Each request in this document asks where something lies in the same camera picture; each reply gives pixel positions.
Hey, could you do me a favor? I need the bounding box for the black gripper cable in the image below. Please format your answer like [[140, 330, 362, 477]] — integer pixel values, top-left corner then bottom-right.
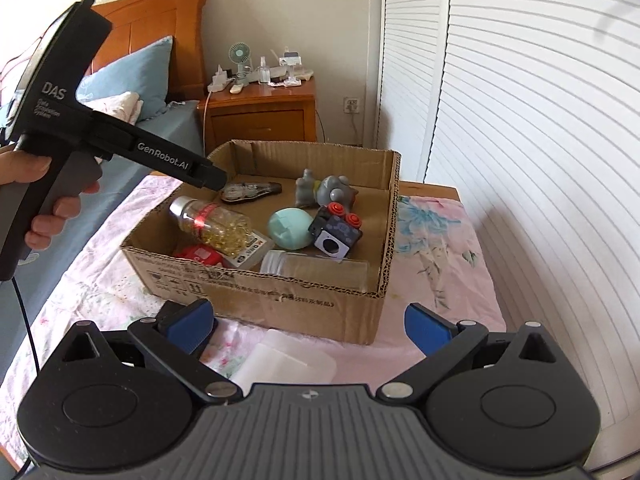
[[8, 276, 42, 376]]

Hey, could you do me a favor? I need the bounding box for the pink floral table cloth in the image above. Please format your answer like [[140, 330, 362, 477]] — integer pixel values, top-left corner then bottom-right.
[[0, 173, 509, 466]]

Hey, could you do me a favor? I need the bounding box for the clear spray bottle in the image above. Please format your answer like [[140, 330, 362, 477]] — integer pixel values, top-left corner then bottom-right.
[[258, 56, 271, 84]]

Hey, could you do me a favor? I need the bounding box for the wooden bed headboard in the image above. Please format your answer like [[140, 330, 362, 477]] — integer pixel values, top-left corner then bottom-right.
[[88, 0, 207, 101]]

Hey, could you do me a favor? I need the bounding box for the translucent plastic container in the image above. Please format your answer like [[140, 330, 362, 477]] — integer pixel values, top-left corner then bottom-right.
[[231, 330, 337, 394]]

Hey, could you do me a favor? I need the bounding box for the white phone stand device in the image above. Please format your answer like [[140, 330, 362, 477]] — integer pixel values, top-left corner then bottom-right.
[[273, 49, 314, 87]]

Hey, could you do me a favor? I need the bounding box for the blue bed sheet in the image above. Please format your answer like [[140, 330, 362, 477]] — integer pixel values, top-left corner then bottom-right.
[[1, 101, 203, 373]]

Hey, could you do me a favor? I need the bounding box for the clear plastic jar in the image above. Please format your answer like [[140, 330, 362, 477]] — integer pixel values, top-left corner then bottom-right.
[[259, 250, 369, 292]]

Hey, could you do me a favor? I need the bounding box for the teal egg-shaped object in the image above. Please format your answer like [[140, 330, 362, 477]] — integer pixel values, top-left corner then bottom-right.
[[267, 207, 314, 250]]

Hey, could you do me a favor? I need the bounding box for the grey plush toy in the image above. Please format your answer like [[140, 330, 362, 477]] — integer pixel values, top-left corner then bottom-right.
[[295, 168, 358, 211]]

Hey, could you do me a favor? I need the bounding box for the wall power socket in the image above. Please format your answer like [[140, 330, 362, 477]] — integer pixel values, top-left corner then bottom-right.
[[343, 98, 360, 115]]

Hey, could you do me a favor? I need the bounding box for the fish oil capsule bottle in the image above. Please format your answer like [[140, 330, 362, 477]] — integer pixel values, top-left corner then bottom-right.
[[169, 196, 253, 257]]

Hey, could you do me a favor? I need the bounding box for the red toy train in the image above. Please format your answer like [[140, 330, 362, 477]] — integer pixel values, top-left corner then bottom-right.
[[174, 244, 224, 266]]

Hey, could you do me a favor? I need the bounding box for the wooden nightstand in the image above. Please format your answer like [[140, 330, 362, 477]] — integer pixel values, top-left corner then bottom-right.
[[198, 79, 318, 155]]

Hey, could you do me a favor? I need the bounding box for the small green desk fan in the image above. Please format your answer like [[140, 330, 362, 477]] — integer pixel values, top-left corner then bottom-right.
[[229, 42, 250, 86]]

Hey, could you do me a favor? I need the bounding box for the white power strip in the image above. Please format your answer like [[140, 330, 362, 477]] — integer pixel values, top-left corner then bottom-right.
[[207, 66, 235, 93]]

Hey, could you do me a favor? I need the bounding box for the white labelled box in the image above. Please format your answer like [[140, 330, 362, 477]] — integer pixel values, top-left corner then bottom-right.
[[222, 231, 274, 270]]

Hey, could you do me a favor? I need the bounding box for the blue pillow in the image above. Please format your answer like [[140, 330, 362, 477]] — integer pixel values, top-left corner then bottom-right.
[[76, 36, 174, 120]]

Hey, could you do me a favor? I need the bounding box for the pink folded quilt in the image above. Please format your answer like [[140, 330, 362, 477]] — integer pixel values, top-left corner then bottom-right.
[[85, 91, 144, 125]]

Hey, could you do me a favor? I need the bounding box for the brown cardboard box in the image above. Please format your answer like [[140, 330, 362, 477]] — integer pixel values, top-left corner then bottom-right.
[[122, 140, 400, 344]]

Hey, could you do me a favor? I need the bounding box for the white louvered closet door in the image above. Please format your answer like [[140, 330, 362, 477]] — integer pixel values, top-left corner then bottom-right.
[[376, 0, 639, 478]]

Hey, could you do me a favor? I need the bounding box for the black cube with red knobs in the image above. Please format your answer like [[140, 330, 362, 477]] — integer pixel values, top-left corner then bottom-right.
[[308, 202, 362, 260]]

